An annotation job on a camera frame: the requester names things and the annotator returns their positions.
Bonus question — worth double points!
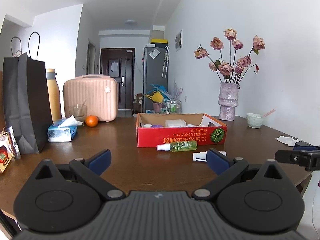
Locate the white ceramic bowl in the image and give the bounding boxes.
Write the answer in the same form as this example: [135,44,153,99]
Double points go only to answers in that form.
[246,113,264,129]

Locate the dark phone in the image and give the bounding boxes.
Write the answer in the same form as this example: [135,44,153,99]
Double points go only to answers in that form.
[295,141,312,147]

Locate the crumpled white tissue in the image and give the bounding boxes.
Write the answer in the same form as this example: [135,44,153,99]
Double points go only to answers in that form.
[276,135,301,147]

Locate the black paper bag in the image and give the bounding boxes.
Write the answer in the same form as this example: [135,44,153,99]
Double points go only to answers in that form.
[2,31,54,155]

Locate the pink textured vase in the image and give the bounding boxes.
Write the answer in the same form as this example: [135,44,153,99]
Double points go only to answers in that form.
[218,82,239,121]

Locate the small white tube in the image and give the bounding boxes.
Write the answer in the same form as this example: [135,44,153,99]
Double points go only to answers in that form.
[192,151,227,162]

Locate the pink spoon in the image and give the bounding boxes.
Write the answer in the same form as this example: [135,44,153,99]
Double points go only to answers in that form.
[262,108,276,118]

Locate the red cardboard box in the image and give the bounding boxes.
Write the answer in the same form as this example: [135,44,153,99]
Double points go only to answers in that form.
[136,113,228,148]

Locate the snack packages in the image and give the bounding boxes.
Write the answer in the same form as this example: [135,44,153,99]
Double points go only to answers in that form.
[0,126,21,173]

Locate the orange fruit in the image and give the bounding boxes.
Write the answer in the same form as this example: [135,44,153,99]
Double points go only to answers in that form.
[85,115,99,127]

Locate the white plastic container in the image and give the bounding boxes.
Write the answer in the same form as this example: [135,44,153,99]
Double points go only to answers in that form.
[165,119,187,128]

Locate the storage rack with items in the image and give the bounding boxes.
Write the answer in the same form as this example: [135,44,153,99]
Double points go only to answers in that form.
[153,99,182,114]

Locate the yellow box on refrigerator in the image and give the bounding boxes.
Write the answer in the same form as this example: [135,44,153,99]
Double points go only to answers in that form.
[150,38,168,44]

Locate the pink small suitcase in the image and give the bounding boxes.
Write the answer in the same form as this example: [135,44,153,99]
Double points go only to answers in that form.
[63,74,118,122]

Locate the dried pink rose bouquet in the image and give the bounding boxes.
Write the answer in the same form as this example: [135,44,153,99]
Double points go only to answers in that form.
[194,28,266,85]

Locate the grey refrigerator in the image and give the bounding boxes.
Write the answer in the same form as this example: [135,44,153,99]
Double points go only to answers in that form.
[142,43,168,112]

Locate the clear glass cup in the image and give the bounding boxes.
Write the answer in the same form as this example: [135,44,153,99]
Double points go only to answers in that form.
[68,103,87,122]

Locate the blue tissue pack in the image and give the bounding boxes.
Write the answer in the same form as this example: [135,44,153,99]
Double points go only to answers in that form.
[47,115,83,142]

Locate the dark brown entrance door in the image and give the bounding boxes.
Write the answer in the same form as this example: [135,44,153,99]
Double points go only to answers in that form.
[100,48,135,110]

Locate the yellow thermos jug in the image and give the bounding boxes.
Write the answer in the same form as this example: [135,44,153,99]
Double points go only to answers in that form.
[46,68,61,122]

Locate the green spray bottle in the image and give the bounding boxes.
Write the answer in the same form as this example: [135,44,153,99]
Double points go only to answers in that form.
[156,140,197,152]

